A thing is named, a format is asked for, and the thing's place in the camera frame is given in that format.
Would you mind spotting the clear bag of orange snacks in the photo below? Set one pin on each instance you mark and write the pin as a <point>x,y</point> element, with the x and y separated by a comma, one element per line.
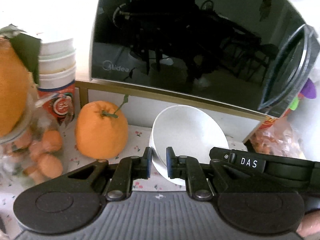
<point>275,137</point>

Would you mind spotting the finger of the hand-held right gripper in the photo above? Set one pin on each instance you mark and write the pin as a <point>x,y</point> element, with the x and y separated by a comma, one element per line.
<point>220,155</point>

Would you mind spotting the orange with stem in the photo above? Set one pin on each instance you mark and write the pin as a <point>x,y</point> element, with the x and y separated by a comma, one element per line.
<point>100,132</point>

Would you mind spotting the cherry print tablecloth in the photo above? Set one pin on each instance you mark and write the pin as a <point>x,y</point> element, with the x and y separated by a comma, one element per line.
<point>137,145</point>

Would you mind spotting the white shelf with gold frame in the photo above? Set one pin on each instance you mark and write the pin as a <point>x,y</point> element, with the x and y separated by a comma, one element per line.
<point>140,107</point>

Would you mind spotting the person's right hand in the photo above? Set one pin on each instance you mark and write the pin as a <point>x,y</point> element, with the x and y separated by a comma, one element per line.
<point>311,225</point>

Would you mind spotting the large orange with leaves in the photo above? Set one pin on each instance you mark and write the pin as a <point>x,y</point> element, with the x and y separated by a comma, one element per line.
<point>12,85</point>

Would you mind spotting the purple and green object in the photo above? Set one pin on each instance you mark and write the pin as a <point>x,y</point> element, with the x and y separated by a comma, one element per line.
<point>308,88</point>

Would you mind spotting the white ceramic bowl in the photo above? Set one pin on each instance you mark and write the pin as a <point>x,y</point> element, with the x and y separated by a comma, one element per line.
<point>190,135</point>

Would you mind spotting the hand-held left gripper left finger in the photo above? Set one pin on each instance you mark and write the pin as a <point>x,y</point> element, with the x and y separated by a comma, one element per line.
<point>149,160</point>

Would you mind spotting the glass jar of small oranges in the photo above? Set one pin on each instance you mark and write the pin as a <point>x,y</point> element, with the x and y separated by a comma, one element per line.
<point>42,150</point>

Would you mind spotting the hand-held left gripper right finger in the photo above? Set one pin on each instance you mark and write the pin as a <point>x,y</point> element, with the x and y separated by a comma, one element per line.
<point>170,162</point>

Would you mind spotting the white paper cup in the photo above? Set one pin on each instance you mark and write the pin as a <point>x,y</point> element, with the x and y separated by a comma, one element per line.
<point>58,63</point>
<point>57,46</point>

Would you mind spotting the black microwave oven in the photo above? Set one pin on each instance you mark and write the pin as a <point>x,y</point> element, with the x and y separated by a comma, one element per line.
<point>200,42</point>

